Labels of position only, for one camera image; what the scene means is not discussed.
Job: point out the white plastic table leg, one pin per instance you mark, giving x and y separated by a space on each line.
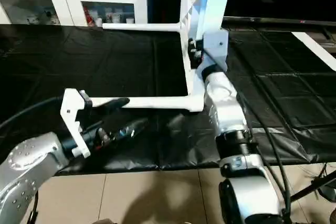
147 27
163 103

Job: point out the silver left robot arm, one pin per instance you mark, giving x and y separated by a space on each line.
26 171

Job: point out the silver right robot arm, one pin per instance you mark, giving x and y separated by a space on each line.
231 114

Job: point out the black work mat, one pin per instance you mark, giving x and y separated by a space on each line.
105 66

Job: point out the red bottle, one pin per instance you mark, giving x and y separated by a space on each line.
89 20

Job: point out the white glass-door cabinet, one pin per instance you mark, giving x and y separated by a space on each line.
52 1

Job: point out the black tripod stand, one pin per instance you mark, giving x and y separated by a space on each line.
315 187

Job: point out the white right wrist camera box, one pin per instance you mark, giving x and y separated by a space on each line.
215 51

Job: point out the dark metal rail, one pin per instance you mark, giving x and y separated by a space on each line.
283 20

